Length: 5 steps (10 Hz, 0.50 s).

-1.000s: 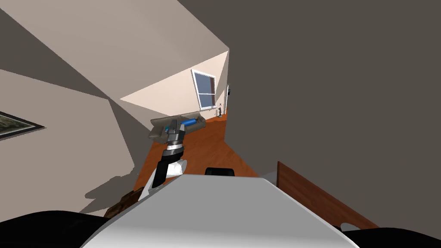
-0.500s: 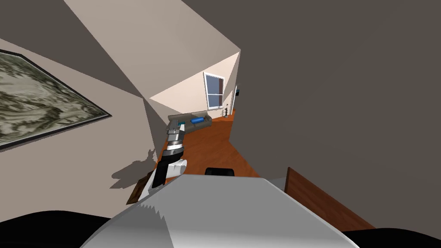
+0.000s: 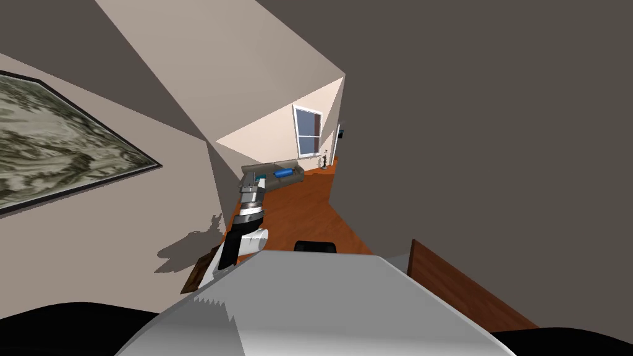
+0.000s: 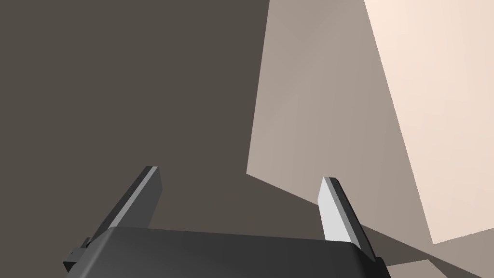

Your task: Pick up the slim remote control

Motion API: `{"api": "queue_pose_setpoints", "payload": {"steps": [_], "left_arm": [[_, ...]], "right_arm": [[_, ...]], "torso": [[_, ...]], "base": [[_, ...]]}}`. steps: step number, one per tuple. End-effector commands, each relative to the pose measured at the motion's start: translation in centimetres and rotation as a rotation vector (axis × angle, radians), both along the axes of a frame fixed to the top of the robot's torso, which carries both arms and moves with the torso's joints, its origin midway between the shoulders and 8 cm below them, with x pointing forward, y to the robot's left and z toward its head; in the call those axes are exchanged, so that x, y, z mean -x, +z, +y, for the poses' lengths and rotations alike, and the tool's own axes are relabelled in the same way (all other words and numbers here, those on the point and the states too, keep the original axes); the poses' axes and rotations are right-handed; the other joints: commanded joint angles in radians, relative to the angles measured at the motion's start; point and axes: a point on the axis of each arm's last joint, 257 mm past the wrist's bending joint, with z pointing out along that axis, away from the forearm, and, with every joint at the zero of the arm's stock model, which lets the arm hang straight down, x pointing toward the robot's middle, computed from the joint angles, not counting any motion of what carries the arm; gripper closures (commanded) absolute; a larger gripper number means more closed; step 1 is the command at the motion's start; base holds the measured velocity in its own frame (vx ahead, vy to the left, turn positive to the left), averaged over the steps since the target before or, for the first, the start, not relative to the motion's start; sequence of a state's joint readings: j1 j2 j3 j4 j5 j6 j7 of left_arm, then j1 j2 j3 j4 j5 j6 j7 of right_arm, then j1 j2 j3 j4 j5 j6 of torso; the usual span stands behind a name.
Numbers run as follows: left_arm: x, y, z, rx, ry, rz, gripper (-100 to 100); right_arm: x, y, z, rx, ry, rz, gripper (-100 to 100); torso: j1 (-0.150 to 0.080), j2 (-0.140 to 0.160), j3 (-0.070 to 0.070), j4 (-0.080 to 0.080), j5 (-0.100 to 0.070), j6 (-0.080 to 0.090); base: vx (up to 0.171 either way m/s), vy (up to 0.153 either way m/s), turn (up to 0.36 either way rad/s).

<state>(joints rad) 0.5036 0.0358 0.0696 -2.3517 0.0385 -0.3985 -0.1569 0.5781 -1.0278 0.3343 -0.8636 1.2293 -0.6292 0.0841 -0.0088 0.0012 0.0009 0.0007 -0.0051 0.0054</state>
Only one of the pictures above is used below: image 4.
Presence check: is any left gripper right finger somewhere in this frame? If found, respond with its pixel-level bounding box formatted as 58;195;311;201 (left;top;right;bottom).
317;177;377;263

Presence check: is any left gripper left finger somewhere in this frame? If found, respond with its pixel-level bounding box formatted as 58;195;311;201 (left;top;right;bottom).
88;166;163;246

